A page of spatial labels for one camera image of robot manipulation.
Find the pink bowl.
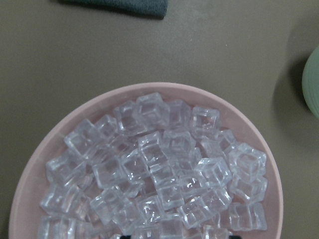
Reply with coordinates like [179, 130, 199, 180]
[8, 82, 284, 239]

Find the green bowl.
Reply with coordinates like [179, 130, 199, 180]
[302, 46, 319, 118]

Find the grey folded cloth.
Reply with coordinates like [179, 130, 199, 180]
[57, 0, 168, 19]

